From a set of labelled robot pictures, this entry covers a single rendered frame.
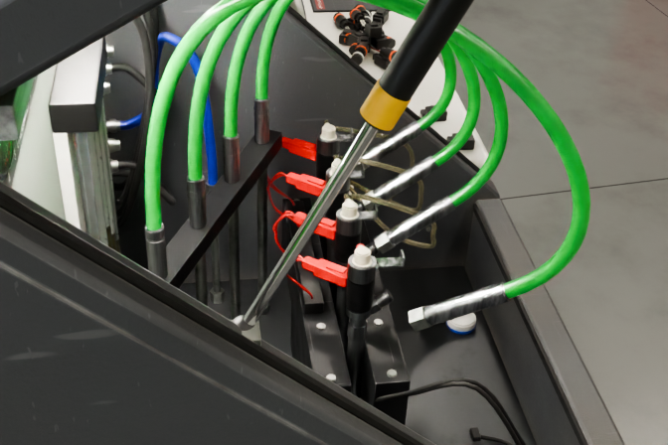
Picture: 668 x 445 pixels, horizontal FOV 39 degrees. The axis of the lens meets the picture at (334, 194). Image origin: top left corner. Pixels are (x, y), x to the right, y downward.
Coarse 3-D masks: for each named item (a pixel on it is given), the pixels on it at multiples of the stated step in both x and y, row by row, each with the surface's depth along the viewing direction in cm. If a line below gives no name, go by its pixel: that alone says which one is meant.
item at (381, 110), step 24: (432, 0) 43; (456, 0) 43; (432, 24) 43; (456, 24) 44; (408, 48) 44; (432, 48) 44; (408, 72) 45; (384, 96) 45; (408, 96) 45; (384, 120) 46; (360, 144) 47; (336, 168) 49; (336, 192) 49; (312, 216) 50; (288, 264) 52; (264, 288) 53
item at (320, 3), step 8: (312, 0) 176; (320, 0) 177; (328, 0) 177; (336, 0) 177; (344, 0) 177; (352, 0) 177; (312, 8) 174; (320, 8) 174; (328, 8) 174; (336, 8) 174; (344, 8) 174; (352, 8) 174; (368, 8) 174; (376, 8) 174; (384, 8) 175
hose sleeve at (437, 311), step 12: (480, 288) 83; (492, 288) 82; (444, 300) 84; (456, 300) 83; (468, 300) 83; (480, 300) 82; (492, 300) 82; (504, 300) 81; (432, 312) 84; (444, 312) 84; (456, 312) 83; (468, 312) 83; (432, 324) 85
